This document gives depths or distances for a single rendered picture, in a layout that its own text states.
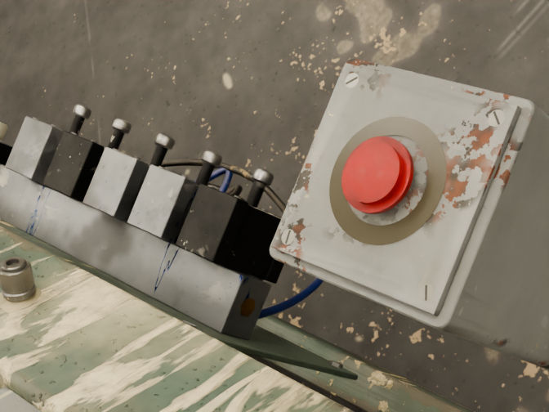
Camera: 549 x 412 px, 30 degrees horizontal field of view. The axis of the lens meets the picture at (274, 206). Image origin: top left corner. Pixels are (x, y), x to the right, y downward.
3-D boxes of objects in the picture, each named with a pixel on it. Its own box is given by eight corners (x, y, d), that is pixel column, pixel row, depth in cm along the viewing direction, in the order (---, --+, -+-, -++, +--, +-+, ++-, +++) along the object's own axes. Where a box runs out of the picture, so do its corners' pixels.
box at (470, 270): (646, 197, 63) (533, 96, 49) (573, 379, 62) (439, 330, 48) (480, 150, 70) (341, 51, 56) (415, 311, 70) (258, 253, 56)
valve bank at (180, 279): (418, 234, 92) (261, 154, 74) (359, 381, 92) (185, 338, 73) (83, 112, 124) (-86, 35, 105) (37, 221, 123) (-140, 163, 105)
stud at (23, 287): (43, 294, 77) (36, 260, 75) (15, 309, 75) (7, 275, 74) (24, 284, 78) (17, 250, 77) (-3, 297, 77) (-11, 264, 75)
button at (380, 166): (438, 157, 51) (418, 144, 50) (408, 230, 51) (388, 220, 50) (376, 138, 54) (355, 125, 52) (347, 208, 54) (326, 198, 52)
